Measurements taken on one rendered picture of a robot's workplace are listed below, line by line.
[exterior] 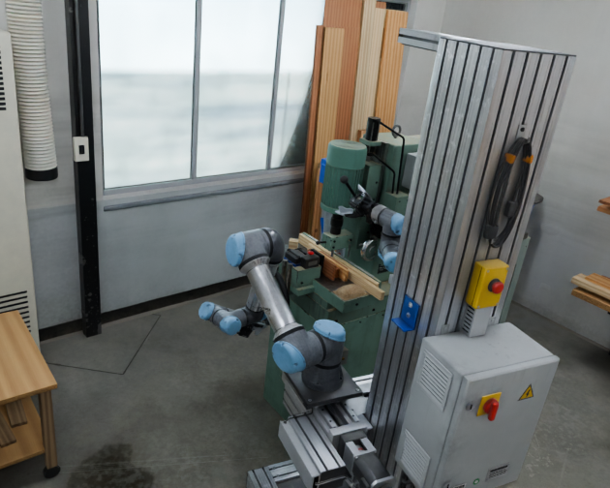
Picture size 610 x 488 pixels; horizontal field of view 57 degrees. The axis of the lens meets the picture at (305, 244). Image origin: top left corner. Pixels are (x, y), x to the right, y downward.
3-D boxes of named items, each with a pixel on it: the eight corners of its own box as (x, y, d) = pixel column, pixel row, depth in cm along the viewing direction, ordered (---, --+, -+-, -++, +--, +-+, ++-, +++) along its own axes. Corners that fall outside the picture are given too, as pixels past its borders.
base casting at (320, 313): (273, 286, 289) (275, 270, 286) (357, 265, 322) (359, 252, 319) (326, 329, 257) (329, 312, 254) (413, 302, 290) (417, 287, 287)
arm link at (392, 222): (394, 239, 214) (398, 219, 210) (375, 228, 222) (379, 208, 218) (409, 236, 218) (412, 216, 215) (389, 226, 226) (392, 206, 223)
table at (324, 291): (253, 260, 284) (254, 250, 281) (301, 251, 301) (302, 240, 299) (325, 319, 240) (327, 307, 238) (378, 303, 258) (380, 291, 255)
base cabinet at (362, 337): (261, 396, 318) (272, 286, 289) (340, 367, 351) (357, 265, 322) (308, 447, 286) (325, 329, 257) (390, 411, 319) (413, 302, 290)
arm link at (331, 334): (349, 359, 202) (354, 327, 196) (320, 372, 194) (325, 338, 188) (326, 343, 210) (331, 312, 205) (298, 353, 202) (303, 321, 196)
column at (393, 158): (341, 267, 298) (361, 133, 269) (372, 259, 310) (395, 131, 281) (369, 286, 282) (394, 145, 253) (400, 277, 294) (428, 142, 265)
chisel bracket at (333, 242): (320, 248, 271) (321, 232, 268) (342, 244, 279) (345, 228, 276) (329, 255, 266) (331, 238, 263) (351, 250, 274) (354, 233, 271)
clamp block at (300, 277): (278, 275, 266) (280, 258, 262) (301, 269, 274) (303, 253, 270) (296, 289, 255) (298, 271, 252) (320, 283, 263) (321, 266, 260)
